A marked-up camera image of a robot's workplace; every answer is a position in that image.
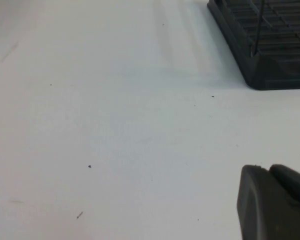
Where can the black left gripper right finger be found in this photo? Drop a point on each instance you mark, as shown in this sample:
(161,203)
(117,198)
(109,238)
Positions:
(292,185)

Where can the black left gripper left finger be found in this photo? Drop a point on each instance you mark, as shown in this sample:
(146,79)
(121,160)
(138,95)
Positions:
(262,207)

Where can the black plastic drip tray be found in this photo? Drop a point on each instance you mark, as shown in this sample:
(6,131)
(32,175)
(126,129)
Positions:
(277,80)

